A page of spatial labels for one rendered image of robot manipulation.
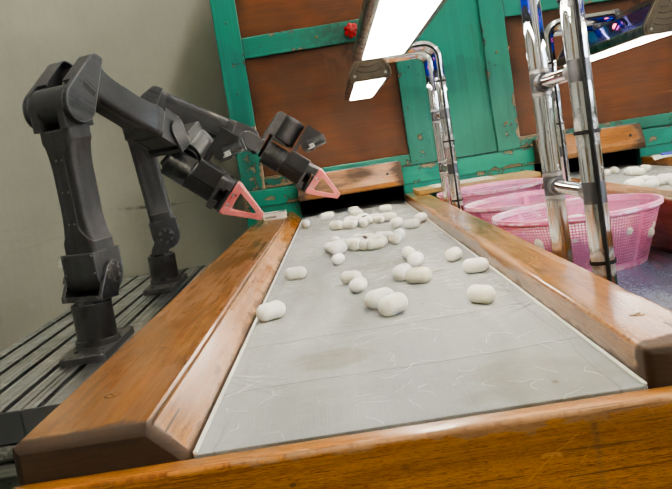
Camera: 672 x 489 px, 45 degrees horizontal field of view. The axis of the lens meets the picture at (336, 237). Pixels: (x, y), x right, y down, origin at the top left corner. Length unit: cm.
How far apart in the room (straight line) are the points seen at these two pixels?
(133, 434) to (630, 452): 32
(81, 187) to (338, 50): 121
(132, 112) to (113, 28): 178
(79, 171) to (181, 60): 186
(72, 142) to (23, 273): 202
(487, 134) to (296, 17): 64
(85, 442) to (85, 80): 84
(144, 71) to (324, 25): 100
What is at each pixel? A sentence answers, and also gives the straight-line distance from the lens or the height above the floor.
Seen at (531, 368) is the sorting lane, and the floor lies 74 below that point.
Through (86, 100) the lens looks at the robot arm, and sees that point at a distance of 132.
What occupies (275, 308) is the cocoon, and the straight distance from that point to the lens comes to 93.
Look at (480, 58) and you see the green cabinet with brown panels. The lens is 238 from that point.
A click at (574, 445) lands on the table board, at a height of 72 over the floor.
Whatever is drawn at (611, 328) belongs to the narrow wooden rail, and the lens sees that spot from 62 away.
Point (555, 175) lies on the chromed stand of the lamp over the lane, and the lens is 97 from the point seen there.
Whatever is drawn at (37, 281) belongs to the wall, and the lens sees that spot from 329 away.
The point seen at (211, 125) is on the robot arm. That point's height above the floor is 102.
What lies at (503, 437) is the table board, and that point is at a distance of 53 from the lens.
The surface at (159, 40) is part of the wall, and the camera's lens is 316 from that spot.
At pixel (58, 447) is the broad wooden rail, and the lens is 58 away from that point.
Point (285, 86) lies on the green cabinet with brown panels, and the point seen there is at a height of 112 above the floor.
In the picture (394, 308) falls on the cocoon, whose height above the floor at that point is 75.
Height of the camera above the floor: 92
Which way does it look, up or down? 6 degrees down
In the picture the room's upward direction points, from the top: 9 degrees counter-clockwise
